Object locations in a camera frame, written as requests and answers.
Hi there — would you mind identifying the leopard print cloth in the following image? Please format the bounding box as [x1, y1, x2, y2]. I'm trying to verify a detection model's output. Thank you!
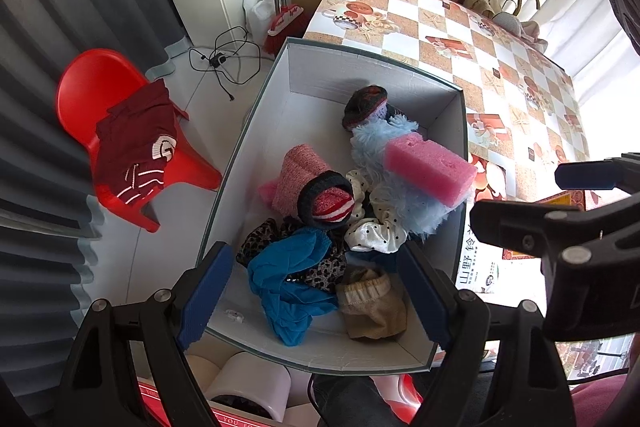
[236, 217, 348, 293]

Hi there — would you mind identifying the red printed carton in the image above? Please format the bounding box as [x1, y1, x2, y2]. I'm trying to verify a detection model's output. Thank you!
[135, 374, 281, 427]

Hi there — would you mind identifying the cream polka dot cloth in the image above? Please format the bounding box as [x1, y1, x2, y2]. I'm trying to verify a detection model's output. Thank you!
[344, 169, 408, 255]

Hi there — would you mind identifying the checkered printed tablecloth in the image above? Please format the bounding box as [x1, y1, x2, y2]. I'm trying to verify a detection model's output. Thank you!
[302, 0, 591, 258]

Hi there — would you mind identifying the red plastic chair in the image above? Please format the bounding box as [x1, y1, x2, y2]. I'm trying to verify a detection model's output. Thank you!
[55, 48, 223, 233]

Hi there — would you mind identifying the person's dark trouser leg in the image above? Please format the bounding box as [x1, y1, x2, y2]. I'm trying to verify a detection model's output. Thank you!
[310, 374, 416, 427]

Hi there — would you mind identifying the large toilet paper roll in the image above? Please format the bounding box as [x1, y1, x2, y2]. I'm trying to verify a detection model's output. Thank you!
[205, 351, 292, 423]

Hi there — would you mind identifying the red striped dark-cuffed sock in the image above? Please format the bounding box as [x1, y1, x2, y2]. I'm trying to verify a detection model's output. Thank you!
[296, 172, 356, 228]

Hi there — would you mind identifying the teal blue cloth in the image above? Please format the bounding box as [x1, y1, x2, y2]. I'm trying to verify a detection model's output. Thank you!
[246, 227, 341, 348]

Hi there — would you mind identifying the grey fabric item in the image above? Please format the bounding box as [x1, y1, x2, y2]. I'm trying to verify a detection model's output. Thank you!
[492, 12, 523, 32]

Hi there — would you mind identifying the dark grey red knit sock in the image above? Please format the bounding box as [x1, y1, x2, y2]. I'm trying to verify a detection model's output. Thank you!
[341, 86, 401, 132]

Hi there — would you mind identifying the maroon sweater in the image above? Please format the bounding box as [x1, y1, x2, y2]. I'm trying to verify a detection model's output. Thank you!
[95, 79, 190, 208]

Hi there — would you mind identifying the pink knitted sock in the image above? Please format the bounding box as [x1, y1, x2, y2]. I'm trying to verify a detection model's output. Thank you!
[257, 143, 331, 218]

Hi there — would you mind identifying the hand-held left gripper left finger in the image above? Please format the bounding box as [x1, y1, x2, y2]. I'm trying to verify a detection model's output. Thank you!
[60, 241, 236, 427]

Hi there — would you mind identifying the white printed bag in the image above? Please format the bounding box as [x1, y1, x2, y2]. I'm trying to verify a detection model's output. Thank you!
[457, 156, 548, 295]

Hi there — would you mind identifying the grey white cardboard box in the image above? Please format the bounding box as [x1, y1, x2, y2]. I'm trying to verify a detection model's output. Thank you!
[197, 36, 471, 377]

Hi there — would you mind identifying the pink sponge block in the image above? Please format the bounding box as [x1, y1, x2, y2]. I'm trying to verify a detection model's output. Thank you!
[382, 134, 478, 210]

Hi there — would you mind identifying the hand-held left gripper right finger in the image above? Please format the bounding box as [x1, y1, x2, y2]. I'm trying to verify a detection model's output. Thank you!
[397, 244, 576, 427]

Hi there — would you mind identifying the beige sock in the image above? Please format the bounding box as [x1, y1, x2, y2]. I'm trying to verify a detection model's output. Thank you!
[335, 264, 408, 342]

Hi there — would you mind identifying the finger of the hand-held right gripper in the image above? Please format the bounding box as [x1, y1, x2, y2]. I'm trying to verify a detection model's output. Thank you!
[469, 198, 606, 258]
[554, 154, 640, 194]

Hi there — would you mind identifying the small toilet paper roll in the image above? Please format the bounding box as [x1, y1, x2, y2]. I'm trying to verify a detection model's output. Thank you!
[187, 354, 223, 392]

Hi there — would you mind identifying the fluffy light blue cloth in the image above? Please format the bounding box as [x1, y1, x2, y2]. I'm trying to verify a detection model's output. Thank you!
[350, 114, 456, 238]

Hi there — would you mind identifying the person's maroon clothing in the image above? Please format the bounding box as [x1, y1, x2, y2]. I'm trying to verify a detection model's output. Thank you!
[570, 372, 640, 427]

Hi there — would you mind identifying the black cable with adapter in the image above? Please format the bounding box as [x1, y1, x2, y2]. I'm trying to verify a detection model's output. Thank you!
[189, 26, 262, 102]

